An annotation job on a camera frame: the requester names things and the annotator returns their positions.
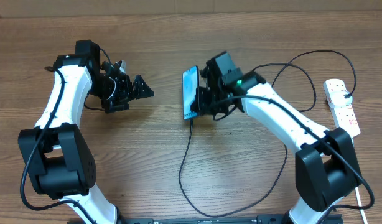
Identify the blue Galaxy S24+ smartphone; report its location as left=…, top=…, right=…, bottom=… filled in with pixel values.
left=182, top=65, right=199, bottom=120

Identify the white charger plug adapter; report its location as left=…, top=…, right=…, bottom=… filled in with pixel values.
left=328, top=91, right=353, bottom=108

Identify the black charging cable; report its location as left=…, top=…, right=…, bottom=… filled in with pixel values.
left=178, top=49, right=357, bottom=218

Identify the white power strip cord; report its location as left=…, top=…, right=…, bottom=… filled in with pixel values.
left=354, top=186, right=368, bottom=224

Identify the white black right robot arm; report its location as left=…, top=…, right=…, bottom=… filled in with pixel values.
left=183, top=52, right=365, bottom=223

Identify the white power strip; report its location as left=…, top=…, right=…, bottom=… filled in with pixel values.
left=323, top=79, right=361, bottom=138

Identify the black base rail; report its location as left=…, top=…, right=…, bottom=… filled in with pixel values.
left=66, top=213, right=344, bottom=224

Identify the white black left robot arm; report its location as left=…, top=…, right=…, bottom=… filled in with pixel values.
left=18, top=40, right=154, bottom=223

